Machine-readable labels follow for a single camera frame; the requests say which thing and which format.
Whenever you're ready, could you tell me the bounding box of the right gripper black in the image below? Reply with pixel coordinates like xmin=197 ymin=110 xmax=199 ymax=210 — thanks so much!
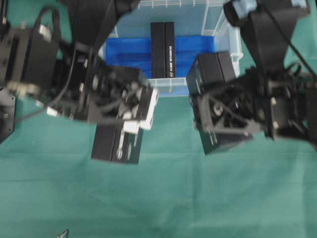
xmin=195 ymin=67 xmax=307 ymax=140

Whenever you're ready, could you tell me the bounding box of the green table cloth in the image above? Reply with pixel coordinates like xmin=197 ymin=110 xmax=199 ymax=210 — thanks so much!
xmin=0 ymin=0 xmax=317 ymax=238

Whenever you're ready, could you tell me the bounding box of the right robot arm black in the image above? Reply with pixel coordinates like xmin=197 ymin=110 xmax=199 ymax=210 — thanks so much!
xmin=186 ymin=0 xmax=317 ymax=154

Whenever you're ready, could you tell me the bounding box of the blue foam liner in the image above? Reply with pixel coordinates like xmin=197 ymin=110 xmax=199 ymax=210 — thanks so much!
xmin=104 ymin=36 xmax=215 ymax=79

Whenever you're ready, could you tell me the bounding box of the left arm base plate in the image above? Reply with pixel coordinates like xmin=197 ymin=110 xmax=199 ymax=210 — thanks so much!
xmin=0 ymin=87 xmax=16 ymax=144

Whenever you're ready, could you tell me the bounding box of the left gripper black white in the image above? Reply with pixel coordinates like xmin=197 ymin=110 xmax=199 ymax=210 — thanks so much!
xmin=47 ymin=57 xmax=159 ymax=130

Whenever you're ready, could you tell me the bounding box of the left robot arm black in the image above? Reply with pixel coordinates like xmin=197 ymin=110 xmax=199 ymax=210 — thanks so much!
xmin=0 ymin=0 xmax=158 ymax=133

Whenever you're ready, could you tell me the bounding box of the black box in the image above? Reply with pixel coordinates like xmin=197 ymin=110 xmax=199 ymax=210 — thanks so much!
xmin=186 ymin=51 xmax=254 ymax=155
xmin=91 ymin=125 xmax=143 ymax=165
xmin=151 ymin=22 xmax=176 ymax=78

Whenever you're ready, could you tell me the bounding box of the small grey metal piece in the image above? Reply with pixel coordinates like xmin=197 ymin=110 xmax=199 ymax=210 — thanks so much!
xmin=56 ymin=229 xmax=69 ymax=238

